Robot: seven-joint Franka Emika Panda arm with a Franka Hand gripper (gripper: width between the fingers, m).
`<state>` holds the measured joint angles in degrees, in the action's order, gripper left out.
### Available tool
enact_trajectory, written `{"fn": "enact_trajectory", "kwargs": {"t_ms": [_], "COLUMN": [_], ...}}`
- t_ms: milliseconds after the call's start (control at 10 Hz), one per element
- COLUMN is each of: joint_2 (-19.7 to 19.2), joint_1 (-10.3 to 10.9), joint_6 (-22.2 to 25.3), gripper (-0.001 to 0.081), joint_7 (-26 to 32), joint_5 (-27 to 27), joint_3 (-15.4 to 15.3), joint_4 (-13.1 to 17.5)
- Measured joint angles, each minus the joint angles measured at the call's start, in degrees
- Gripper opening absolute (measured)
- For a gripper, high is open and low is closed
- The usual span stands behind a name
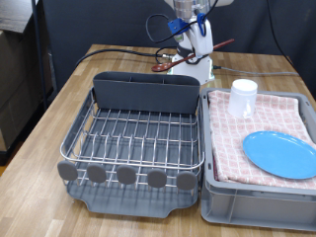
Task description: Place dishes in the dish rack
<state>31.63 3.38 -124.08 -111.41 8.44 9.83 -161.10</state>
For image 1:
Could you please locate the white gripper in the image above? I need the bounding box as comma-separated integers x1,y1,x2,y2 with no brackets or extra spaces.
188,14,212,57

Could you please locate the white mug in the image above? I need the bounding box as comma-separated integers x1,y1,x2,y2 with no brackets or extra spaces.
227,78,259,119

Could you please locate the blue plastic plate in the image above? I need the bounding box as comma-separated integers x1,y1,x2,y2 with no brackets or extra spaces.
242,130,316,181

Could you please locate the dark grey cutlery holder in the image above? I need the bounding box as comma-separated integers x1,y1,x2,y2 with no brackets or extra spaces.
92,70,201,116

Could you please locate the black backdrop curtain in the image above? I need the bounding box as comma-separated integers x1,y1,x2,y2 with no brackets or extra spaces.
41,0,316,97

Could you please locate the pink checkered cloth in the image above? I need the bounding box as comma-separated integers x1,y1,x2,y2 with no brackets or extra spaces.
207,89,316,191

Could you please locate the black metal pole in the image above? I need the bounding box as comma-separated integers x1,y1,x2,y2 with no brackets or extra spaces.
30,0,49,113

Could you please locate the grey drain tray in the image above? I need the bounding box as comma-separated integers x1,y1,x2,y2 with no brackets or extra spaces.
60,87,202,219

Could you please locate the grey plastic crate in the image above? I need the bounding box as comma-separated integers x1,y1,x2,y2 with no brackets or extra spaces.
199,87,316,232

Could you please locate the grey brown board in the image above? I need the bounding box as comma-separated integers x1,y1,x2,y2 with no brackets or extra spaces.
0,0,36,34

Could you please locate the blue cable clip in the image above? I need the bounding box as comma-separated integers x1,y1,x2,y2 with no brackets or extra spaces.
197,12,207,38

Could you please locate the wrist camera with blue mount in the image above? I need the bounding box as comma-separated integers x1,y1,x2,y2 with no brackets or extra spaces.
167,18,192,36

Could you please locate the black camera cable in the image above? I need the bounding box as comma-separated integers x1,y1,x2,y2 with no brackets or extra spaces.
144,0,220,44

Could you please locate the grey cable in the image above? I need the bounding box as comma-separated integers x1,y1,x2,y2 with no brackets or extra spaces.
212,64,300,77

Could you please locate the thin black hanging cable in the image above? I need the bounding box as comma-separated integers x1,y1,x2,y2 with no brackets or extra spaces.
266,0,304,81

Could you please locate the metal wire dish rack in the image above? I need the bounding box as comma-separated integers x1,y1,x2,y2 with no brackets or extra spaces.
56,87,205,192

